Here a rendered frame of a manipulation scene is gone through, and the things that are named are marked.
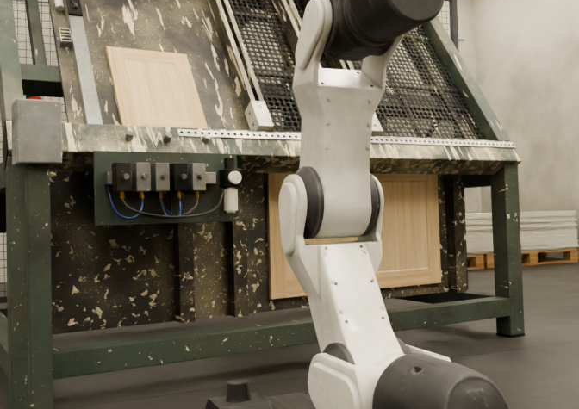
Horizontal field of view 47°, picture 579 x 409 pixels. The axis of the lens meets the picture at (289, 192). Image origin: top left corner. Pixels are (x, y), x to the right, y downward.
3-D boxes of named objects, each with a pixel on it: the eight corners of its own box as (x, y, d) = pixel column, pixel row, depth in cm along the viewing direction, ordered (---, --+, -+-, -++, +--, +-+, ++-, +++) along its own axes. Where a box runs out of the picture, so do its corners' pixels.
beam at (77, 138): (4, 171, 206) (7, 150, 198) (2, 141, 212) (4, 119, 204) (507, 175, 314) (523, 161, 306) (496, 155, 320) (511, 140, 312)
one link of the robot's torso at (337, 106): (382, 246, 132) (418, 6, 119) (301, 250, 125) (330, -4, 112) (347, 220, 146) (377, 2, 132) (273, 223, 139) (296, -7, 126)
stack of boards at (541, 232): (379, 275, 615) (376, 216, 617) (330, 269, 711) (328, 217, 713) (579, 262, 709) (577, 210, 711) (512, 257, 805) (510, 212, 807)
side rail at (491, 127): (484, 155, 316) (498, 140, 308) (399, 0, 371) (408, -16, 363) (496, 155, 319) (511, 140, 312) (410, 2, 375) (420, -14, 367)
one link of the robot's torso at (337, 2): (407, 48, 119) (405, -16, 120) (340, 43, 114) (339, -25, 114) (371, 65, 131) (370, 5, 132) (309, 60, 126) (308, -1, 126)
